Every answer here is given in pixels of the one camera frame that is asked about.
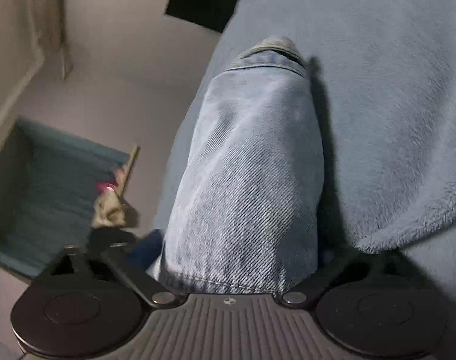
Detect teal window curtain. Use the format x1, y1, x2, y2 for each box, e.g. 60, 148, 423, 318
0, 119, 129, 279

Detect wooden shelf with clutter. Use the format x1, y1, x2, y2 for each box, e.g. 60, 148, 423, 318
91, 145, 140, 228

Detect blue fleece bed blanket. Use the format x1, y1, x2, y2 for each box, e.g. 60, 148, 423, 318
154, 0, 456, 258

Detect light blue denim shirt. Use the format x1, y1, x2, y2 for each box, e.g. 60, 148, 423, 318
150, 37, 324, 293

